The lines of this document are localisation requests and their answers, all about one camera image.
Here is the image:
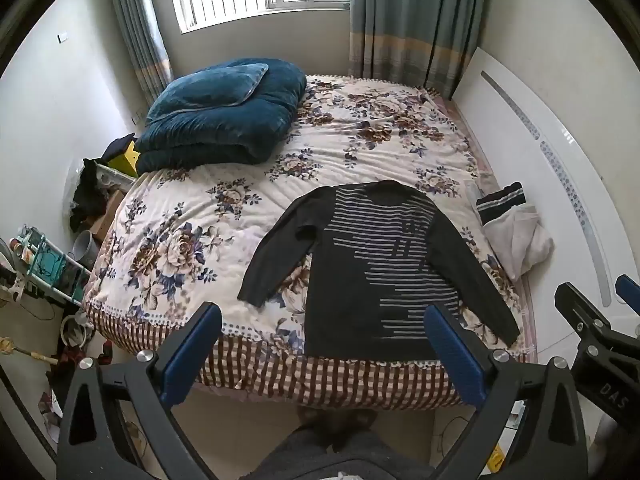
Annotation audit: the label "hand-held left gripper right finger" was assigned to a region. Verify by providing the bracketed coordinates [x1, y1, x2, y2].
[424, 304, 589, 480]

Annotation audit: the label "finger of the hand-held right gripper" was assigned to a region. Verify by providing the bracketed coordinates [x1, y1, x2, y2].
[555, 282, 619, 346]
[616, 274, 640, 313]

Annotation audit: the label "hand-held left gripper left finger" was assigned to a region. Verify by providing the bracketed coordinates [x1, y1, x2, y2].
[56, 302, 223, 480]

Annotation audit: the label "dark striped long-sleeve sweater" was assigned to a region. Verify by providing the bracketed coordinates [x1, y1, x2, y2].
[237, 180, 521, 361]

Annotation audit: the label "white garment with striped cuffs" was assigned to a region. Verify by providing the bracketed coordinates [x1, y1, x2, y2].
[475, 182, 555, 282]

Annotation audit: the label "brown slippers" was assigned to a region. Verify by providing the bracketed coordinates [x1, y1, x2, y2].
[295, 406, 378, 453]

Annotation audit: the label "floral plush blanket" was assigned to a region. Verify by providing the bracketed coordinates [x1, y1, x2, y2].
[82, 74, 531, 411]

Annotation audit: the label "grey bucket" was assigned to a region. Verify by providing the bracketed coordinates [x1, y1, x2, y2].
[74, 230, 101, 268]

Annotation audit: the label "cardboard box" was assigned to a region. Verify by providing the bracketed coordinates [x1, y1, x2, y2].
[90, 190, 126, 241]

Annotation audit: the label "person's grey trouser legs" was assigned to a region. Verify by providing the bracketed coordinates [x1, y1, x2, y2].
[245, 427, 436, 480]

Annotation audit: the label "green storage rack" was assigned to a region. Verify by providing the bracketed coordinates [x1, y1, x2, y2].
[15, 227, 92, 306]

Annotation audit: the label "white headboard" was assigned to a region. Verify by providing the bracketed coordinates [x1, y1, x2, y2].
[452, 47, 640, 361]

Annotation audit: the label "white plastic basket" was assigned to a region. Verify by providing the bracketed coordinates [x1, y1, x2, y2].
[96, 162, 136, 192]

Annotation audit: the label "yellow box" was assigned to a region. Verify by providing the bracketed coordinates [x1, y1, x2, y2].
[109, 140, 140, 178]

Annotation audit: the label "folded blue velvet quilt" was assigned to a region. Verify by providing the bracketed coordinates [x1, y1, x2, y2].
[135, 59, 307, 175]

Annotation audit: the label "blue velvet pillow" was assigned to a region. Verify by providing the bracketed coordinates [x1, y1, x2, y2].
[146, 63, 269, 126]

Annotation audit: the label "narrow grey-green curtain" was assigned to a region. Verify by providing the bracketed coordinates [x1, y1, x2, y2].
[107, 0, 173, 93]

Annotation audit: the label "wide grey-green curtain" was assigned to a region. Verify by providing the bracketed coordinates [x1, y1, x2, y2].
[347, 0, 488, 98]

